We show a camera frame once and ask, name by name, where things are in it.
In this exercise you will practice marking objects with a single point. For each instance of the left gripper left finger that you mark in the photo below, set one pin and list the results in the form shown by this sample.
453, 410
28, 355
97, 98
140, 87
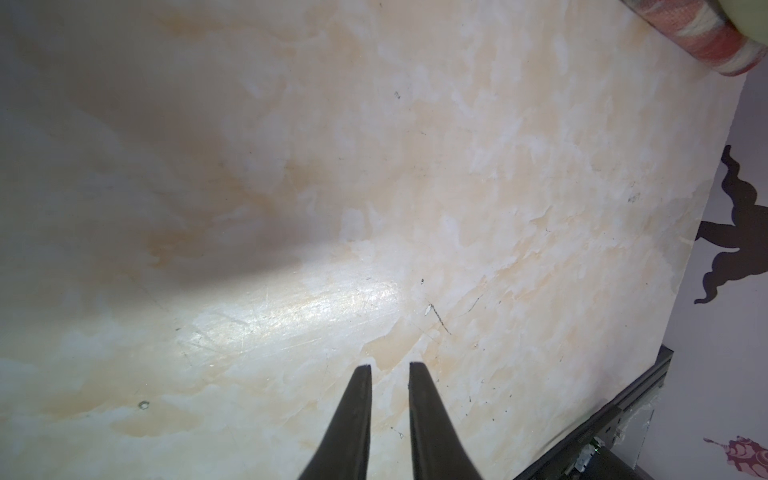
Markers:
344, 450

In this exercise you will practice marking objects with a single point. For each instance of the red plaid skirt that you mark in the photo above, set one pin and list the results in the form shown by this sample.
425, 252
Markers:
703, 30

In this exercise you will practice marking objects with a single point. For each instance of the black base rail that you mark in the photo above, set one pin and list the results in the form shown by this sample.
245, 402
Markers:
608, 444

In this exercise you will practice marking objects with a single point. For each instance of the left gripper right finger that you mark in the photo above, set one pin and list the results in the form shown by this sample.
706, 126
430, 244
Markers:
436, 450

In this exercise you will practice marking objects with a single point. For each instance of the olive green skirt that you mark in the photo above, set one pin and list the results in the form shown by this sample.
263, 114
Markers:
749, 17

